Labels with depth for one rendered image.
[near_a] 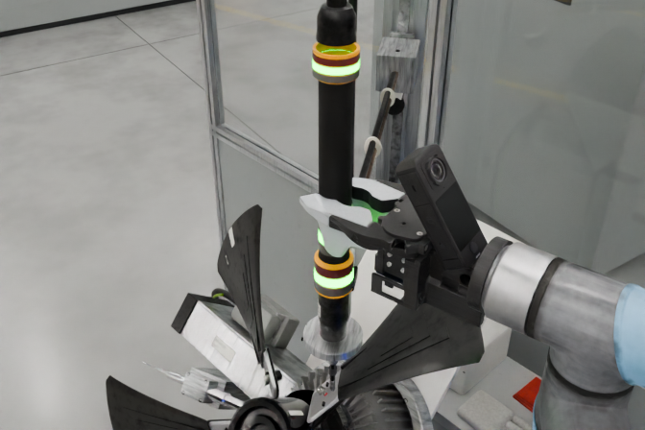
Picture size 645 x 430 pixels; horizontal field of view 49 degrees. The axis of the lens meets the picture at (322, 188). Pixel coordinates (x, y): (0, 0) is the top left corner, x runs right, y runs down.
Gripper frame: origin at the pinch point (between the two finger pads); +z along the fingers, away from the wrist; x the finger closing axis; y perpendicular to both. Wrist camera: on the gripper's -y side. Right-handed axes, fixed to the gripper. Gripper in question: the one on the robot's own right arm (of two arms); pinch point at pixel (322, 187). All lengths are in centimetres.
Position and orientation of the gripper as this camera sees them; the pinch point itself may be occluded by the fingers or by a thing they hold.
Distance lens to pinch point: 74.2
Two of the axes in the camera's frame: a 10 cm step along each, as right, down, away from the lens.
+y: 0.0, 8.4, 5.4
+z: -8.0, -3.2, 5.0
